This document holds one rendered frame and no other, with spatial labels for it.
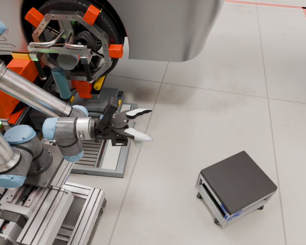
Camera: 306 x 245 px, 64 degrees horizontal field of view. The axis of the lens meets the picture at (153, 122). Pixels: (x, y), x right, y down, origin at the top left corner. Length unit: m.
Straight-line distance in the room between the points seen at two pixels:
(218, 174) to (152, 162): 0.65
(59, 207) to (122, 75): 2.09
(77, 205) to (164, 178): 0.72
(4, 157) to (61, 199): 0.39
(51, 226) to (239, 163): 1.27
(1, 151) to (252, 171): 1.50
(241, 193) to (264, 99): 1.47
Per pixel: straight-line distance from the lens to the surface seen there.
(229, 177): 1.79
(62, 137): 0.83
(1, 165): 1.04
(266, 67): 3.48
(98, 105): 2.37
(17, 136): 1.14
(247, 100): 2.88
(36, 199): 1.29
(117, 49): 1.83
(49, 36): 2.16
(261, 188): 1.82
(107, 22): 1.85
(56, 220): 1.25
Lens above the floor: 1.83
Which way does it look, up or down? 48 degrees down
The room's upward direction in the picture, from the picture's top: straight up
